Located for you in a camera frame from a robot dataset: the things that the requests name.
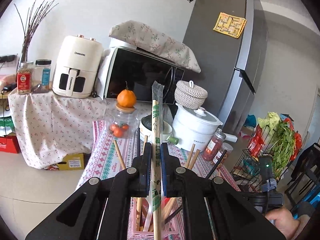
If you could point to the tan wooden chopstick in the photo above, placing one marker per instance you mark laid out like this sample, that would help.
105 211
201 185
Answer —
193 200

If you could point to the woven white lidded basket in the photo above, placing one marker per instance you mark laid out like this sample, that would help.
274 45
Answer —
190 95

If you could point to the floral white cloth cover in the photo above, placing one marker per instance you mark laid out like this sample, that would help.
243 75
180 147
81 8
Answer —
49 127

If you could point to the orange tangerine on jar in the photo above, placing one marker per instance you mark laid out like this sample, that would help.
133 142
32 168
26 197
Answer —
126 98

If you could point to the dark green pumpkin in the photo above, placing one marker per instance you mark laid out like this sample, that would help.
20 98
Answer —
147 122

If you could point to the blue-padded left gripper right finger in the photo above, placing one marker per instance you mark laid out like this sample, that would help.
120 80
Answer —
173 183

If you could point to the floral cloth on microwave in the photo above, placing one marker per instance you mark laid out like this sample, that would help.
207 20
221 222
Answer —
156 42

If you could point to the grey refrigerator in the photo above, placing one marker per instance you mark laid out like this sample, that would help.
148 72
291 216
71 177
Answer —
230 67

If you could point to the black microwave oven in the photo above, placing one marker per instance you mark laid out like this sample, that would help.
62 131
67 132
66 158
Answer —
136 70

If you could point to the brown wooden chopstick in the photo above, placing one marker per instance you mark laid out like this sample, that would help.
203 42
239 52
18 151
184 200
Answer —
119 154

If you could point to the red label spice jar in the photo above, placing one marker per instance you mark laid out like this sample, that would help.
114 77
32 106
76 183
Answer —
24 77

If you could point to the wooden shelf unit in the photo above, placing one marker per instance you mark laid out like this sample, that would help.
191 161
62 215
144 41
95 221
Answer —
8 75

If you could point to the white electric cooking pot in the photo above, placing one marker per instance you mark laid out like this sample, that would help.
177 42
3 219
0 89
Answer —
194 127

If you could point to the striped patterned tablecloth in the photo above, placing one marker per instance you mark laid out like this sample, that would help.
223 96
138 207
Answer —
104 163

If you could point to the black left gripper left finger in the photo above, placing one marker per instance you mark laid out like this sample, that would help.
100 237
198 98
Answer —
140 184

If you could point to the black dining chair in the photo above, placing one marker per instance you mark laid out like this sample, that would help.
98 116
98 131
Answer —
307 166

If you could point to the red box on shelf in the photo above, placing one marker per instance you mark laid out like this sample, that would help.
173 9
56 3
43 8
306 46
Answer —
9 144

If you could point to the yellow cardboard box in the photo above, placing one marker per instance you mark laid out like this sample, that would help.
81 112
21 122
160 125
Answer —
69 163

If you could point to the person's right hand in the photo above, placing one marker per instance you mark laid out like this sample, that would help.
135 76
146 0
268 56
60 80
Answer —
284 221

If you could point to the pink plastic perforated basket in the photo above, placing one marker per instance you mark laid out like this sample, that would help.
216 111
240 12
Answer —
150 229

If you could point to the black lid blue-label jar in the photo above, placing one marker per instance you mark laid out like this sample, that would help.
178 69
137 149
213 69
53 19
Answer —
41 76

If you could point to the dried twig branches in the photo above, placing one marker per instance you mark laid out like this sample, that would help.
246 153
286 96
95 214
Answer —
35 15

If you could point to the yellow paper fridge note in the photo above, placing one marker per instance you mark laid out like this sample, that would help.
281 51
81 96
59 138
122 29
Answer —
230 25

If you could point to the white ceramic flower casserole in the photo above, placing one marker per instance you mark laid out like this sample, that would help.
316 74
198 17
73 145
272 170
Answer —
165 136

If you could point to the jar of dried rings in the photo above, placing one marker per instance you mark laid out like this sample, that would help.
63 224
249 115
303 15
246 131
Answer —
222 153

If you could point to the disposable bamboo chopsticks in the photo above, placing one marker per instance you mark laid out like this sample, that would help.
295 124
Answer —
156 112

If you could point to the white air fryer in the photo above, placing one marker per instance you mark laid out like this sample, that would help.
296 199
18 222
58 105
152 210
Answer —
76 66

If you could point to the jar of red dried fruit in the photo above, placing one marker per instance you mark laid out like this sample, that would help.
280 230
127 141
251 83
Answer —
214 145

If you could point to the black plain chopstick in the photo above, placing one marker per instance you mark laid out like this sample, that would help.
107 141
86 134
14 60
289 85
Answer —
174 205

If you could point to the glass jar with tomatoes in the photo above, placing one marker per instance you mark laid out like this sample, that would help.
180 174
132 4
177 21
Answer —
124 121

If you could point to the red snack bag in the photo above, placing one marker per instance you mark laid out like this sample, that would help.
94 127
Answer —
256 142

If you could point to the white plastic spoon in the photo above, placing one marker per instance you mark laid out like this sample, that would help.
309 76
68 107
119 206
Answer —
149 214

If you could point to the green leafy vegetables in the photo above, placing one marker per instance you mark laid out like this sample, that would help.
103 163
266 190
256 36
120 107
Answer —
279 140

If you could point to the black wire storage rack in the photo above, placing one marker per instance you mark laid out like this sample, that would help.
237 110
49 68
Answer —
246 171

